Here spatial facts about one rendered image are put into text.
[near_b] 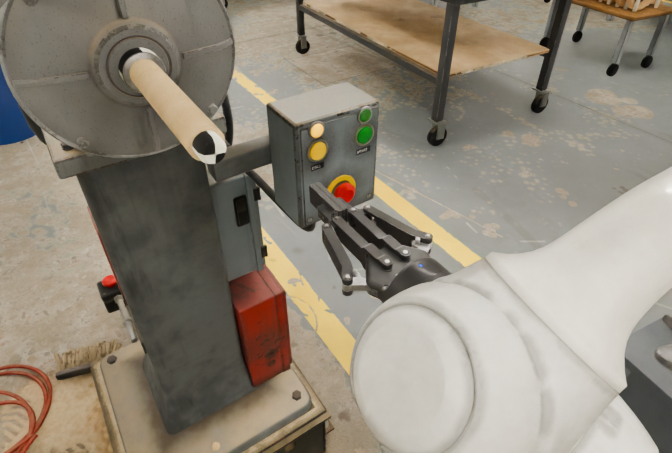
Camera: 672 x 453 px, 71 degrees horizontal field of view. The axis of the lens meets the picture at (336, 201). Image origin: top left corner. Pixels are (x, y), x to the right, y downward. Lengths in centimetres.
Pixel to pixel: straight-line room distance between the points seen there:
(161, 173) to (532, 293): 68
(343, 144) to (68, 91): 39
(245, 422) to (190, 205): 64
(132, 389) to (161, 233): 63
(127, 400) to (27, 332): 80
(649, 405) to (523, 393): 85
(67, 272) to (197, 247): 141
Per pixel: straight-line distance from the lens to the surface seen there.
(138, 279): 96
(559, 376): 27
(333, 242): 55
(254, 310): 112
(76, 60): 58
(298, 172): 74
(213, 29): 62
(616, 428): 42
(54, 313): 217
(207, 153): 39
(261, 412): 133
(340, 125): 74
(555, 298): 28
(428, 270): 49
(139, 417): 140
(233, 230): 101
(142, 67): 54
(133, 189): 85
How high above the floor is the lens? 145
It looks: 37 degrees down
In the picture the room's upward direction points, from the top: straight up
